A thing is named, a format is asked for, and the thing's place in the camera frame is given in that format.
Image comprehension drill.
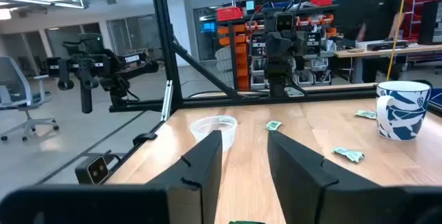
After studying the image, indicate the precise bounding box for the shelving rack with orange bins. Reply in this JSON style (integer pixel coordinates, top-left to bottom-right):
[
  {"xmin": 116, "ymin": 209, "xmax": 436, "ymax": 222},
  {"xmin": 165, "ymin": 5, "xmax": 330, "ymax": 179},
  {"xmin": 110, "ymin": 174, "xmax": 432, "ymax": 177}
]
[{"xmin": 215, "ymin": 4, "xmax": 339, "ymax": 92}]

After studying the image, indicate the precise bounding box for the clear plastic container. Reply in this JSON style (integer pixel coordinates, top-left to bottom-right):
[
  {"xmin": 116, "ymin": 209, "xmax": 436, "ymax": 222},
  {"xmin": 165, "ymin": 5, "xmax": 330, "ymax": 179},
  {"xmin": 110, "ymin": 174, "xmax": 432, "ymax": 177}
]
[{"xmin": 190, "ymin": 115, "xmax": 238, "ymax": 152}]

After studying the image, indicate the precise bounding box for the flat black device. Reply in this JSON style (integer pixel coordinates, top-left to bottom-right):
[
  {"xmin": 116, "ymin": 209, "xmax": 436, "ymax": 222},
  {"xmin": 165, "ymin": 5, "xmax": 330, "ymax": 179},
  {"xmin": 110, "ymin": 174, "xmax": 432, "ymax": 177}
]
[{"xmin": 366, "ymin": 39, "xmax": 408, "ymax": 51}]

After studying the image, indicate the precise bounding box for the person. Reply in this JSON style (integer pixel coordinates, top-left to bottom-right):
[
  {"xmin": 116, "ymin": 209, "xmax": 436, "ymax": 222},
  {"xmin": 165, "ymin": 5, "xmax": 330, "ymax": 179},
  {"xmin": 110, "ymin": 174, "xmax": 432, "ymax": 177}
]
[{"xmin": 355, "ymin": 0, "xmax": 405, "ymax": 83}]

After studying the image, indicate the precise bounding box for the blue white patterned mug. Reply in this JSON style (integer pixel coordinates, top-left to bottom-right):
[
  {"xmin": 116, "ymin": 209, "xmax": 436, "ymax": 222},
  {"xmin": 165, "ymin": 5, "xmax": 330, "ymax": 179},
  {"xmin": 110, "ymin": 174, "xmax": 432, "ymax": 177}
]
[{"xmin": 375, "ymin": 80, "xmax": 432, "ymax": 141}]

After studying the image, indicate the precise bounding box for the small black table camera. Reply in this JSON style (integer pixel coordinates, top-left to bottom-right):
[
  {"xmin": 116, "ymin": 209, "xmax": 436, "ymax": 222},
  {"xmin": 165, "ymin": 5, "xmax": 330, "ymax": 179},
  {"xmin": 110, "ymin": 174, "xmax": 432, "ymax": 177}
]
[{"xmin": 75, "ymin": 153, "xmax": 111, "ymax": 186}]

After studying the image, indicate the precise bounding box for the black aluminium table frame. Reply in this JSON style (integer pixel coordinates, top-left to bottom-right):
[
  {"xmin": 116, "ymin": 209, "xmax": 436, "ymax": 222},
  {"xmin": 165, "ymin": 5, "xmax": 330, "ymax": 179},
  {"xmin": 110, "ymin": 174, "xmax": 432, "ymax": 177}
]
[{"xmin": 34, "ymin": 0, "xmax": 442, "ymax": 187}]

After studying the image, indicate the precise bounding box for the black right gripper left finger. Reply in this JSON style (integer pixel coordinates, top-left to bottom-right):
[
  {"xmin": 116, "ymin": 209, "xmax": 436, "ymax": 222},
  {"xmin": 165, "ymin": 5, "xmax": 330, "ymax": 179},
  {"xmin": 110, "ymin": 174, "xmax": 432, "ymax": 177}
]
[{"xmin": 148, "ymin": 130, "xmax": 222, "ymax": 224}]

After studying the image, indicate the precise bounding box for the black plastic clip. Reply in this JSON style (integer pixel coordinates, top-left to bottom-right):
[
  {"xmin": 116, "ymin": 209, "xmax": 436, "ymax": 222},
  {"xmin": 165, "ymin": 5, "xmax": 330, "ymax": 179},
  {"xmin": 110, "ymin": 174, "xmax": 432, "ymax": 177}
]
[{"xmin": 133, "ymin": 132, "xmax": 158, "ymax": 146}]

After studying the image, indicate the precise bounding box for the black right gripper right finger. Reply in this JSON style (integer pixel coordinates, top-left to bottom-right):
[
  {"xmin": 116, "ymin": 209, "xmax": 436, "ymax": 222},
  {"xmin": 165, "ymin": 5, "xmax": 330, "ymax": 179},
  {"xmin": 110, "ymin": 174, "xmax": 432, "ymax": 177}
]
[{"xmin": 267, "ymin": 131, "xmax": 405, "ymax": 224}]

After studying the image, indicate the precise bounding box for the grey office chair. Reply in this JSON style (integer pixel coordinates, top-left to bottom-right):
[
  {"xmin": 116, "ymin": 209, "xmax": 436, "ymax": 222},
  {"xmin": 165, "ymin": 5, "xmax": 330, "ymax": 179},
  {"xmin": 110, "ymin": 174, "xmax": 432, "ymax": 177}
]
[{"xmin": 0, "ymin": 56, "xmax": 59, "ymax": 142}]

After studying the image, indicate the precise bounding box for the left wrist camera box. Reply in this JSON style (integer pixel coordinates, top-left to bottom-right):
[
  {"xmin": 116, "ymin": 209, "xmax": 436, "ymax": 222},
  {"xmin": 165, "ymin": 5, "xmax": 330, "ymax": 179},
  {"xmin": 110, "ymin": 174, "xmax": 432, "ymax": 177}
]
[{"xmin": 275, "ymin": 11, "xmax": 297, "ymax": 33}]

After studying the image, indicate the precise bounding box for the yellow hose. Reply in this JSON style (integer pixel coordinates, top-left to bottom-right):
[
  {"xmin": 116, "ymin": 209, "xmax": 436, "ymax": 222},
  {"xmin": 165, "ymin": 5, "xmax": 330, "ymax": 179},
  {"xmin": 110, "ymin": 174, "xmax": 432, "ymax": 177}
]
[{"xmin": 385, "ymin": 0, "xmax": 410, "ymax": 82}]

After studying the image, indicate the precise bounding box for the wooden workbench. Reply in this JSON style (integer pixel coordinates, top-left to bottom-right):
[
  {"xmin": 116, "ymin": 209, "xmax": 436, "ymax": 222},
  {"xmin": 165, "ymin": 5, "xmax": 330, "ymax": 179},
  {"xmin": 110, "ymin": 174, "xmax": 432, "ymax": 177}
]
[{"xmin": 334, "ymin": 43, "xmax": 442, "ymax": 83}]

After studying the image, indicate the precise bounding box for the silver metal bracket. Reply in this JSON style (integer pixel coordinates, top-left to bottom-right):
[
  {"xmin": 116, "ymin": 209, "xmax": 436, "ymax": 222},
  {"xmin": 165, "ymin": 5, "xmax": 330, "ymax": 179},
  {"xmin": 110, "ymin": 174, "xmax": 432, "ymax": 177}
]
[{"xmin": 161, "ymin": 80, "xmax": 173, "ymax": 122}]

